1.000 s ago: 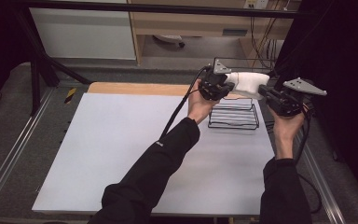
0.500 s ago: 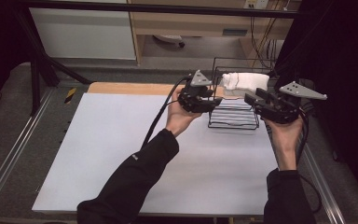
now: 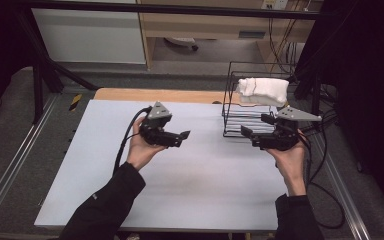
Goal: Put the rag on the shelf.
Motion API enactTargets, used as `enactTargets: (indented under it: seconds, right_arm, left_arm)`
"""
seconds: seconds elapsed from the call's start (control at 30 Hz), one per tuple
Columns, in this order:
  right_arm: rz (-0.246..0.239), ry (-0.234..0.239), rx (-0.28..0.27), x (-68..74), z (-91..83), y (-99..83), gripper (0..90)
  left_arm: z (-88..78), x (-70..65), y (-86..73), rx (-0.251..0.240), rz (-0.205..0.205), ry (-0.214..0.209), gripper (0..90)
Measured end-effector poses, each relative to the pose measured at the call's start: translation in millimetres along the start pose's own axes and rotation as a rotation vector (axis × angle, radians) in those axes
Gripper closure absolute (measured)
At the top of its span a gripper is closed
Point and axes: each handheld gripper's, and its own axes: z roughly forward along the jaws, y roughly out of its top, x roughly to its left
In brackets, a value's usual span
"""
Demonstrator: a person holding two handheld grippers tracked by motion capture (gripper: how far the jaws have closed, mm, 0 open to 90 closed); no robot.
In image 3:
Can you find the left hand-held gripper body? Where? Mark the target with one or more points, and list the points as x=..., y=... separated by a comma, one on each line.
x=156, y=135

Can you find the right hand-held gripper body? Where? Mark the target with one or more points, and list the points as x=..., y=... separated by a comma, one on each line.
x=281, y=140

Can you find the white towel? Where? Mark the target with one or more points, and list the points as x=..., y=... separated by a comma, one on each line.
x=263, y=90

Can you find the person's left hand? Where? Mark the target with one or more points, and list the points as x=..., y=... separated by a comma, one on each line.
x=140, y=151

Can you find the person's right hand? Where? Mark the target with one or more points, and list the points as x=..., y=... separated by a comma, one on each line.
x=291, y=161

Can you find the yellow black tape strip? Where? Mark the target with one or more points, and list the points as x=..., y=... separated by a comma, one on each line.
x=75, y=102

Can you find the office chair base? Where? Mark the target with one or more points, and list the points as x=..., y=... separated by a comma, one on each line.
x=181, y=41

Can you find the light wooden desk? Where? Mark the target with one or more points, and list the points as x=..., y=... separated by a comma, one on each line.
x=213, y=25

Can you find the white cabinet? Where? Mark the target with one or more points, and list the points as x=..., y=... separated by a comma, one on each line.
x=86, y=36

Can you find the black metal frame strut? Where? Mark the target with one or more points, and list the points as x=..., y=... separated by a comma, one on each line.
x=38, y=90
x=316, y=96

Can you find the aluminium rail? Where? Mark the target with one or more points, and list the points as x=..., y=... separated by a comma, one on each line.
x=341, y=190
x=16, y=160

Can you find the white wall socket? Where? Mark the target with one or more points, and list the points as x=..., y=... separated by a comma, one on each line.
x=275, y=4

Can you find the black metal frame crossbar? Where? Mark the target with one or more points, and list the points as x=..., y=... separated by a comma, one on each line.
x=180, y=9

